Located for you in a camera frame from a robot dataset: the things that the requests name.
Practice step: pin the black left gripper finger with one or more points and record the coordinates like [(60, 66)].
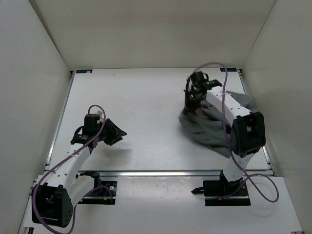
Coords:
[(120, 133), (116, 140)]

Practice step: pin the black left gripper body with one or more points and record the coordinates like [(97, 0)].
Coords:
[(108, 133)]

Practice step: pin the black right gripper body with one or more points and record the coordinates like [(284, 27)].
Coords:
[(192, 100)]

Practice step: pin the grey pleated skirt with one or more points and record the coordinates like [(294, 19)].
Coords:
[(204, 126)]

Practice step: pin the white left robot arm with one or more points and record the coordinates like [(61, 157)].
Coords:
[(58, 192)]

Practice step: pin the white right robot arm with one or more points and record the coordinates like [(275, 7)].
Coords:
[(247, 130)]

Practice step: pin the right blue corner label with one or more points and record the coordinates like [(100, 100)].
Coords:
[(228, 70)]

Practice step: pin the blue corner label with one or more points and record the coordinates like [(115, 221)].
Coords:
[(228, 70), (84, 71)]

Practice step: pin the left blue corner label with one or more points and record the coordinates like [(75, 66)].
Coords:
[(84, 71)]

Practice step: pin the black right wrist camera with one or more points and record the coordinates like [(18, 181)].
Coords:
[(198, 78)]

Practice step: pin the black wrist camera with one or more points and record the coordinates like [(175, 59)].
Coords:
[(198, 78), (92, 124)]

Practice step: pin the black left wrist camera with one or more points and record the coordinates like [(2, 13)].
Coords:
[(92, 124)]

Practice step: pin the aluminium front table rail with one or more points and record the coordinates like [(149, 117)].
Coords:
[(158, 173)]

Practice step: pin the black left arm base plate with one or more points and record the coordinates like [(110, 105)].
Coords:
[(103, 196)]

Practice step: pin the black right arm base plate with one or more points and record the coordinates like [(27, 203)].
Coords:
[(217, 195)]

